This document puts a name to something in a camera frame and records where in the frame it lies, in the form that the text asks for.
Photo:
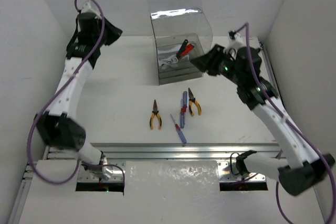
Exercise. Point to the smoky top tray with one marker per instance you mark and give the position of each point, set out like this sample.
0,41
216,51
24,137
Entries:
175,52

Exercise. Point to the yellow pliers right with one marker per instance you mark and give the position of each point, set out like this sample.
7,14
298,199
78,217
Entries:
193,101

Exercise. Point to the smoky middle tray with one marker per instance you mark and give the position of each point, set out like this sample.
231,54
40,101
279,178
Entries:
177,72

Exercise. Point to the aluminium frame rail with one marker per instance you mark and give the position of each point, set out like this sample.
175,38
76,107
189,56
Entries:
116,106

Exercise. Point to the blue handle screwdriver long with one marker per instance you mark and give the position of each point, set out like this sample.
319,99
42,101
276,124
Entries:
184,103

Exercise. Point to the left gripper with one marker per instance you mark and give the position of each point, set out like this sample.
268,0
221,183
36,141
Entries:
111,34

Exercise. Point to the red blue small screwdriver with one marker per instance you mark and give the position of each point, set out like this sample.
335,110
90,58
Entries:
182,116

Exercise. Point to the black handle adjustable wrench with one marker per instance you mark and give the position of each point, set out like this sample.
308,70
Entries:
174,58

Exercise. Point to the smoky tray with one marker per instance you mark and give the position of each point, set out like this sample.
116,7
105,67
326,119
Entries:
177,72
180,78
175,52

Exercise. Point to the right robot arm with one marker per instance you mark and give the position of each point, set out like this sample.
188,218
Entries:
302,168

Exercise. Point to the red handle adjustable wrench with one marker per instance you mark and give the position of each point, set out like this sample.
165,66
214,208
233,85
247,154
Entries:
189,48

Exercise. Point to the smoky bottom tray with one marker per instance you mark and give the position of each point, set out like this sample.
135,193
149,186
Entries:
180,78

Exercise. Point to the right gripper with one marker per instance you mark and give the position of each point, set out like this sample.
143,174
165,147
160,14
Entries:
209,61

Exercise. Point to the yellow long-nose pliers left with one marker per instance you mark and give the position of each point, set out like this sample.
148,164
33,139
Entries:
155,114

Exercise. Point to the clear acrylic box cover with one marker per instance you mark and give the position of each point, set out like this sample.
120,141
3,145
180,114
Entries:
179,17

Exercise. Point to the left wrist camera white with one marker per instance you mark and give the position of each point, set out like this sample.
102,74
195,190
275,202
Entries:
88,7

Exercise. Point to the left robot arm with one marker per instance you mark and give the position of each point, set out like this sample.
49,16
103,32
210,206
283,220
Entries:
57,126

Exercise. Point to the red clear screwdriver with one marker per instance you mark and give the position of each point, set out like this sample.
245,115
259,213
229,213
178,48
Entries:
179,131

